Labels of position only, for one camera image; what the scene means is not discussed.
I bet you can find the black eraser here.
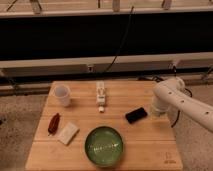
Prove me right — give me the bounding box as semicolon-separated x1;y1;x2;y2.
125;107;148;124

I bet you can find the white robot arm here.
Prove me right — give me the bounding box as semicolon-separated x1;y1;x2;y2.
151;77;213;133

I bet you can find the small white cube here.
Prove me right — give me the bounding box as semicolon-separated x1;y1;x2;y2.
98;106;104;112

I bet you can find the green bowl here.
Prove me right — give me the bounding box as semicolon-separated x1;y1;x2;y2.
84;126;124;167

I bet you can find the white rectangular block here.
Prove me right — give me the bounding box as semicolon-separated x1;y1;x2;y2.
58;122;79;145

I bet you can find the translucent plastic cup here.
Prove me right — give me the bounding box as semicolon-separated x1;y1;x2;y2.
53;85;71;107

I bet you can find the dark red marker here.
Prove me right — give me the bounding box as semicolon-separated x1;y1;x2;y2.
48;113;60;135

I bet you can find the black hanging cable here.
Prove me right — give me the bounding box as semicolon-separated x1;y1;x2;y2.
101;5;135;74

